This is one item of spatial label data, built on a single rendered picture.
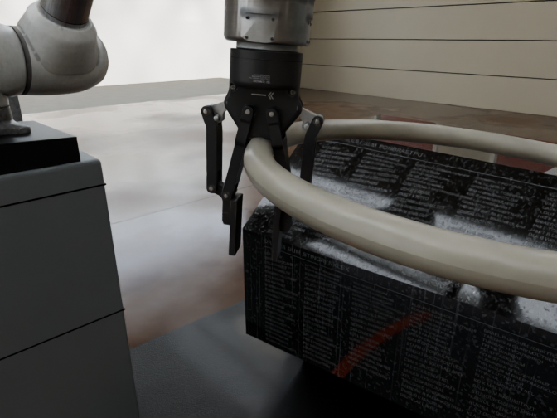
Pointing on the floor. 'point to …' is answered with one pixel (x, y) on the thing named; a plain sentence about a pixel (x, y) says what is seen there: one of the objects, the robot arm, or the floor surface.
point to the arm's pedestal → (61, 298)
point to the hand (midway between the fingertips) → (256, 229)
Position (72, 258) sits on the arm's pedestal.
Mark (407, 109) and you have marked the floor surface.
